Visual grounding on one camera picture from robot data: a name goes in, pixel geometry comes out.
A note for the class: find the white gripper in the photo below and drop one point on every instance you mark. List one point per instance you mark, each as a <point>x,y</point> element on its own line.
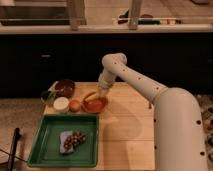
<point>104,86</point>

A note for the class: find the yellow banana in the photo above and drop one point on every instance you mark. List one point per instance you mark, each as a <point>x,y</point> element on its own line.
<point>92,97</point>

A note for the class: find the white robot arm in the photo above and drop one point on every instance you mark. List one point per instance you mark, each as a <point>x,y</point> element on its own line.
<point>179,141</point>

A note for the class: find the red bowl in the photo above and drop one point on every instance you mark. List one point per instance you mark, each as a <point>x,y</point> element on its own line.
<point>94,106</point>

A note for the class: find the dark maroon bowl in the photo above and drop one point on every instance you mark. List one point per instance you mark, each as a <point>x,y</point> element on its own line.
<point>65,88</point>

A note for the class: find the orange fruit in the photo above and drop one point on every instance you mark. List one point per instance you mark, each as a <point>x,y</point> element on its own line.
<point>74,105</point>

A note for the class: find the white round container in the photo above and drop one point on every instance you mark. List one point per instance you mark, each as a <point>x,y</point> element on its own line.
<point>61,104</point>

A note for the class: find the green vegetable item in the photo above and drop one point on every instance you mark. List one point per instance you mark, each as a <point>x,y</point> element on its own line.
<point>47,97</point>

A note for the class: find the red grape bunch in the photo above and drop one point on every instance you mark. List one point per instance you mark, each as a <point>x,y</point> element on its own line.
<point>74,140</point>

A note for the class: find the grey cloth in tray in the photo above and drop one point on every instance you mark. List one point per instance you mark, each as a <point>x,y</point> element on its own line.
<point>65,146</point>

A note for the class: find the green plastic tray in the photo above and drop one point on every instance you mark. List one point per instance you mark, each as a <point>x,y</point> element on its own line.
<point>47,149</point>

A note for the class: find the black pole stand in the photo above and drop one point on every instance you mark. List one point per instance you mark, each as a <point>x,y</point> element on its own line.
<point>12,154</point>

